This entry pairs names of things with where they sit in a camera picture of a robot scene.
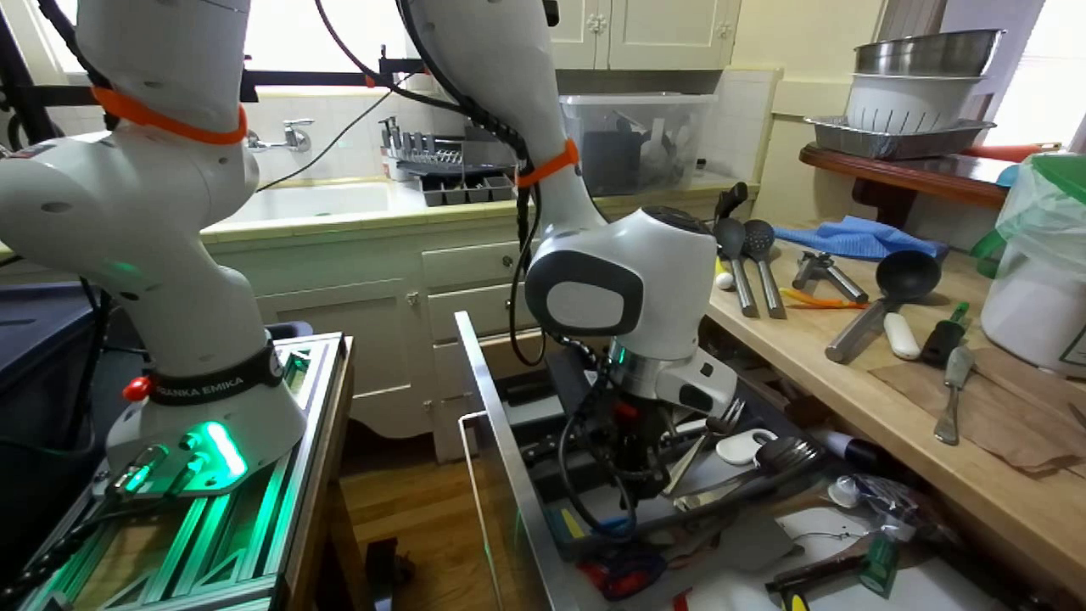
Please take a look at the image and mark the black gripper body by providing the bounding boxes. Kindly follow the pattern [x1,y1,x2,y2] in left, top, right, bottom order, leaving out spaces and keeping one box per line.
[607,383,687,454]

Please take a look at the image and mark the small blue object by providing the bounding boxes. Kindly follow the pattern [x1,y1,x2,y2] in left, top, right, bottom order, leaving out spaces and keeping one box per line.
[589,514,639,544]

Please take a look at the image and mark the white plastic utensil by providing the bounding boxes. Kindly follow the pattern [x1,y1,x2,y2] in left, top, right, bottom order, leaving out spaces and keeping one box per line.
[713,425,780,469]

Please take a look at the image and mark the grey utensil organizer tray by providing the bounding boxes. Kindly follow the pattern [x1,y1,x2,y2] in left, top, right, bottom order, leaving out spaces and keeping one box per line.
[497,359,909,589]

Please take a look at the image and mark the wooden drawer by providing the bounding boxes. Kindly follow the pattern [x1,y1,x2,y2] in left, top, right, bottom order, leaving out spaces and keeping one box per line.
[451,303,1086,611]

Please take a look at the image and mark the small black floor object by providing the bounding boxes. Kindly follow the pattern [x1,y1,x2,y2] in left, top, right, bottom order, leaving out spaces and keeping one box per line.
[365,535,409,611]

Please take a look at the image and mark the steel fork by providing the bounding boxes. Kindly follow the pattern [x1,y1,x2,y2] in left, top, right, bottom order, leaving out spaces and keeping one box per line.
[663,389,751,500]

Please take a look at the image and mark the yellow black screwdriver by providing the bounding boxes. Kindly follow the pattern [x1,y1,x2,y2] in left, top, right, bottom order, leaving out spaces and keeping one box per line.
[769,580,818,611]

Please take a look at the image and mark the black solid spoon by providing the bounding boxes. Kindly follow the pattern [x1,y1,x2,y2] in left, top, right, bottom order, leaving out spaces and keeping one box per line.
[713,214,761,317]

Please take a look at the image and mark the orange peeler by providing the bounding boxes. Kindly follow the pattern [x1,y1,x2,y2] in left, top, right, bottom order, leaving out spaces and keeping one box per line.
[779,286,873,316]

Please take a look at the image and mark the clear plastic storage bin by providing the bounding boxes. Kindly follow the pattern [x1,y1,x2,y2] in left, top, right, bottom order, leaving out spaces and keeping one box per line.
[556,87,729,196]

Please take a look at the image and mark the blue cloth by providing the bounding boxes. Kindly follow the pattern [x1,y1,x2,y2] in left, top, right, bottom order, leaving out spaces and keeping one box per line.
[775,214,951,264]

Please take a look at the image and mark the white base cabinet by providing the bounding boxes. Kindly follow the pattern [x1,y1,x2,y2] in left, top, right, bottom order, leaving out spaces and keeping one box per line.
[201,208,571,445]

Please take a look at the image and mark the black dish rack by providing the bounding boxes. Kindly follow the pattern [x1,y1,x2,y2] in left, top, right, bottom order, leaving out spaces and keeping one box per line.
[419,165,520,210]

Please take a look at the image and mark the brown mat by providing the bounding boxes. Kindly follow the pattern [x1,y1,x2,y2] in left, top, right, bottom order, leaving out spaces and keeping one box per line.
[868,342,1086,480]

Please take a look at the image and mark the metal baking tray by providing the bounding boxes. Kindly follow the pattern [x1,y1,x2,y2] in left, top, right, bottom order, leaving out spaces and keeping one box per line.
[809,111,999,164]

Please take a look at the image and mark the white upper cabinet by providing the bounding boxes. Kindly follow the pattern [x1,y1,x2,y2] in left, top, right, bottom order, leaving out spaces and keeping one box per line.
[547,0,746,75]

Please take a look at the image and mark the white sink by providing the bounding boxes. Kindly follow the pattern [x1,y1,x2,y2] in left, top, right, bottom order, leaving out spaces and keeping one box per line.
[209,178,433,236]

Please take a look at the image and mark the white bag green trim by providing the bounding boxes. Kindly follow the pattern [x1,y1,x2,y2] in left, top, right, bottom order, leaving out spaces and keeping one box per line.
[978,148,1086,375]

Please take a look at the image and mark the white colander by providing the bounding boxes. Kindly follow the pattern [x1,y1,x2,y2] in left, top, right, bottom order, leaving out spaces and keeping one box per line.
[847,66,990,135]

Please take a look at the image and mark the steel mixing bowl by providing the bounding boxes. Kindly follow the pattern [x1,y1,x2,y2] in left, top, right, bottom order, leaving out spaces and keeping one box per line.
[852,28,1004,82]

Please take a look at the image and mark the black bulky case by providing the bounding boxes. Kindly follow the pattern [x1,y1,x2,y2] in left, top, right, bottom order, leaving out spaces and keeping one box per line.
[0,280,114,569]

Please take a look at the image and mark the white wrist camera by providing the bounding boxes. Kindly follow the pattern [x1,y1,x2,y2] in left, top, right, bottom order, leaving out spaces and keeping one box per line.
[660,348,746,418]

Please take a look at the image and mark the red blue handled scissors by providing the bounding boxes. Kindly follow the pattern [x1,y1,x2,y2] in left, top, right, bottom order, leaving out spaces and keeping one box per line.
[580,546,674,605]

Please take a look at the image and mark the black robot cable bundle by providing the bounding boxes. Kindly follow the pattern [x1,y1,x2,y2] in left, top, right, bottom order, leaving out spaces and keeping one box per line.
[308,0,639,535]

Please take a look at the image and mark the white handled tool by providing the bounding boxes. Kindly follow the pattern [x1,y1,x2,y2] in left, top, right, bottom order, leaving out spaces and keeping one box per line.
[879,307,927,364]

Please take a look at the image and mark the black ladle steel handle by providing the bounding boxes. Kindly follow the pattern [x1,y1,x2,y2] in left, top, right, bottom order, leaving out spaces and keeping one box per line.
[825,247,945,366]

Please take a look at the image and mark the green black handled tool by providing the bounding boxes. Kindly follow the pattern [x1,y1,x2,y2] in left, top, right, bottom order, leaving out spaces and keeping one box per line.
[918,298,973,371]

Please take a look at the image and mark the wooden wall shelf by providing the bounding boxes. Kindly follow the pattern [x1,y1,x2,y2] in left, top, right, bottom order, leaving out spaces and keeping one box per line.
[797,141,1024,216]

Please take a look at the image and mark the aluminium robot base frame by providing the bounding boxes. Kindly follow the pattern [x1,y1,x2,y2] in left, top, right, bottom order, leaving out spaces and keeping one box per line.
[0,332,353,611]

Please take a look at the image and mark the black camera pole orange clamps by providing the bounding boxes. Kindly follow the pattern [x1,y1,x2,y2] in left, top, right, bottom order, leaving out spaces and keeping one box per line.
[240,59,429,98]

